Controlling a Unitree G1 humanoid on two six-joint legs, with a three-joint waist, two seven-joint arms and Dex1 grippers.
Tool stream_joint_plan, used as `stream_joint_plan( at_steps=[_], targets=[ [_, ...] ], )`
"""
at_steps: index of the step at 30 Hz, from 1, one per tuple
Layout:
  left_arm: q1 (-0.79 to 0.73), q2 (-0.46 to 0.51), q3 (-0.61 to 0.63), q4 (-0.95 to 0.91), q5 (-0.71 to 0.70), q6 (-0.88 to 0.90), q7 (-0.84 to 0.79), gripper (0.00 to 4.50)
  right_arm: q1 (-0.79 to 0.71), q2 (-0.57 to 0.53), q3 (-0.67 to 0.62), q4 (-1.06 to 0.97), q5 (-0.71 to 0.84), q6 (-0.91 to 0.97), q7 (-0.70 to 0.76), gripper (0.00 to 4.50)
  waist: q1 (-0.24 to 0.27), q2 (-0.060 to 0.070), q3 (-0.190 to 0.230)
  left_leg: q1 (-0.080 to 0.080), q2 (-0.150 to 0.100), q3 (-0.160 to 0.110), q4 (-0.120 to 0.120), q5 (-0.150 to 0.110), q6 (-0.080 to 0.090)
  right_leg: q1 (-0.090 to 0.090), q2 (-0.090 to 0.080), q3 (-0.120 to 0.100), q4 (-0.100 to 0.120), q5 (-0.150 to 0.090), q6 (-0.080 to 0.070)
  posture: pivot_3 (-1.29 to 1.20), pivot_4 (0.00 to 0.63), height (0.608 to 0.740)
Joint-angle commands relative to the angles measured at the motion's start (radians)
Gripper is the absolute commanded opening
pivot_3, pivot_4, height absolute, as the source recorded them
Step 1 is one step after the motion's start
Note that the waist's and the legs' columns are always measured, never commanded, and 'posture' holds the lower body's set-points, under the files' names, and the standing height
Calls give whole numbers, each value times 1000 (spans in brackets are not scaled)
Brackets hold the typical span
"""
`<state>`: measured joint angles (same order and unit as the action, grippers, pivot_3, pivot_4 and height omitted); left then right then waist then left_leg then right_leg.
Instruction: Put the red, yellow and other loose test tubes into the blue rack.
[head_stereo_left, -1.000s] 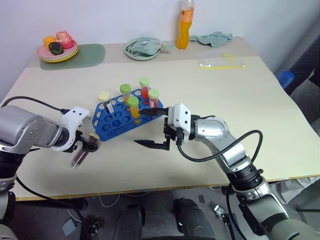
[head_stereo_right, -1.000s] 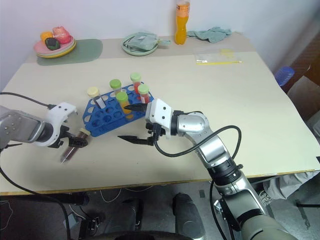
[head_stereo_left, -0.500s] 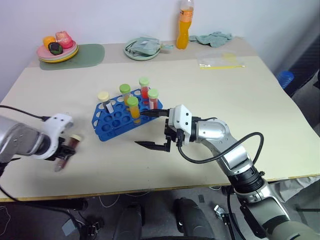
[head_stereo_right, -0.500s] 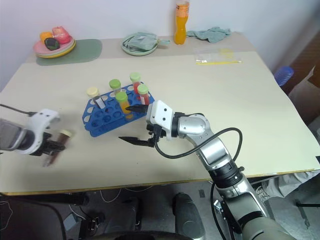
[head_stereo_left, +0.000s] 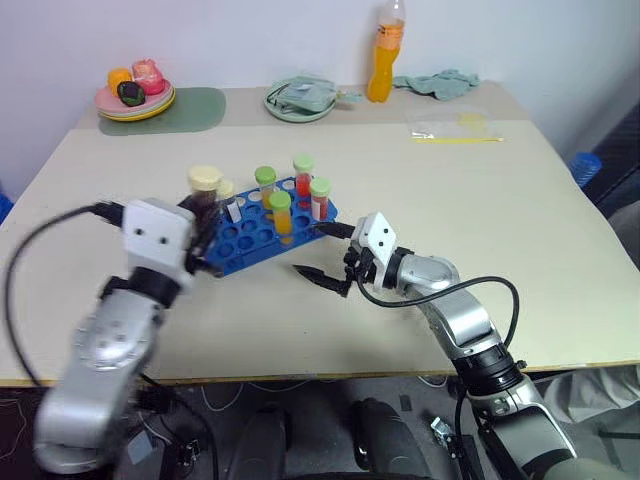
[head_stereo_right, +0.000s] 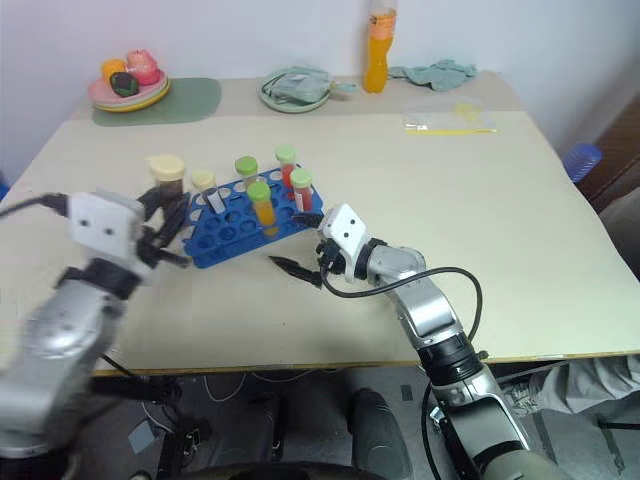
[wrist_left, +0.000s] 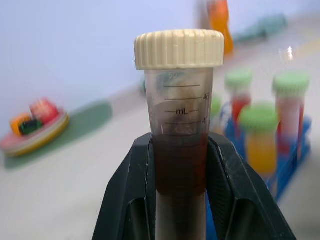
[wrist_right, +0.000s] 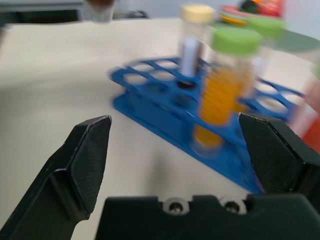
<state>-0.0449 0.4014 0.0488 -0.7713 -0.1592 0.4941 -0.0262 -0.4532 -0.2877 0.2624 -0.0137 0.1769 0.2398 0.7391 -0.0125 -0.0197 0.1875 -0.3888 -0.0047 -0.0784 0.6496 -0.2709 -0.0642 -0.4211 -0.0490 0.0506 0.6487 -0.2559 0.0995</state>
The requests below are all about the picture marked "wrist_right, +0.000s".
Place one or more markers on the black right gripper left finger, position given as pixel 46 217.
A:
pixel 62 180

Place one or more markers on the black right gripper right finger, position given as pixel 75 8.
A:
pixel 277 155

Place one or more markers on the red liquid test tube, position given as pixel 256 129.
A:
pixel 312 132

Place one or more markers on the green-capped yellow liquid test tube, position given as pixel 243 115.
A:
pixel 220 100

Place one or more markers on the blue test tube rack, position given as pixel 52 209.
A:
pixel 160 117

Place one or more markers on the green-capped clear test tube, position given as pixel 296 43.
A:
pixel 267 26

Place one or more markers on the yellow-capped clear test tube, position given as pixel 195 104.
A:
pixel 197 15

